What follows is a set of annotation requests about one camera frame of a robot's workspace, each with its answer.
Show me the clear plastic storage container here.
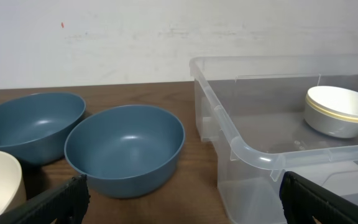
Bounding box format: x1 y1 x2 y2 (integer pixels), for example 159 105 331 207
190 54 358 223

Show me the dark blue bowl near container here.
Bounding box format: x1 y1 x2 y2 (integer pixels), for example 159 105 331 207
64 105 185 198

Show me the dark blue bowl far left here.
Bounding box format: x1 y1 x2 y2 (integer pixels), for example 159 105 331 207
0 92 86 166

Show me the white small bowl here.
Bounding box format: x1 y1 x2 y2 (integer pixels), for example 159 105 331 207
306 86 358 118

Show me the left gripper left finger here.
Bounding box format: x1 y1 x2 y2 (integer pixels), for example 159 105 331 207
0 174 90 224

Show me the grey small bowl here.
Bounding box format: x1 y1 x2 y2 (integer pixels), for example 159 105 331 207
304 103 358 138

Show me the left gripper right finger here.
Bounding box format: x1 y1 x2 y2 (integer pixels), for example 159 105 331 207
279 171 358 224

